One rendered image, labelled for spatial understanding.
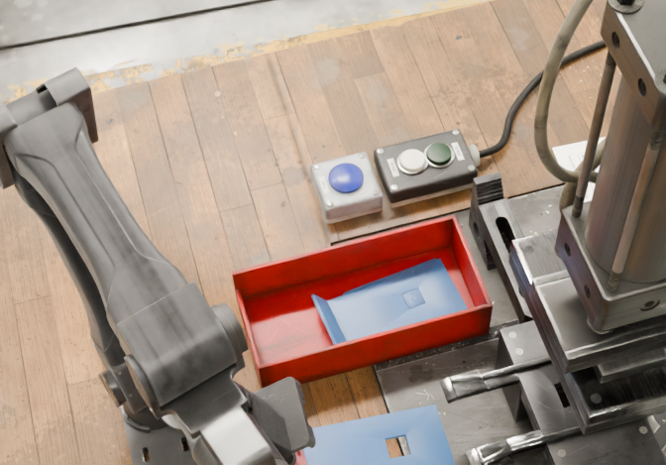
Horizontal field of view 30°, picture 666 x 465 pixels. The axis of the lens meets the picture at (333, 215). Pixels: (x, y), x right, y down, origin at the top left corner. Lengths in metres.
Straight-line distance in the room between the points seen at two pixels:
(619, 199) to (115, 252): 0.37
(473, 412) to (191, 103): 0.53
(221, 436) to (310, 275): 0.45
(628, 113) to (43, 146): 0.44
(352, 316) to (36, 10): 1.77
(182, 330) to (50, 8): 2.09
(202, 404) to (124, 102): 0.67
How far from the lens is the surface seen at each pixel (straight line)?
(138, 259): 0.95
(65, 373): 1.36
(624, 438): 1.22
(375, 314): 1.34
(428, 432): 1.20
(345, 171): 1.41
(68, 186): 0.97
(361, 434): 1.19
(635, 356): 1.06
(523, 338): 1.25
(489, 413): 1.31
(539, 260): 1.11
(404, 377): 1.32
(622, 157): 0.85
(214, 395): 0.96
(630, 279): 0.95
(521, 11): 1.63
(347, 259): 1.35
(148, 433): 1.30
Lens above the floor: 2.08
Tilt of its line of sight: 56 degrees down
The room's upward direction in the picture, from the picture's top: 3 degrees counter-clockwise
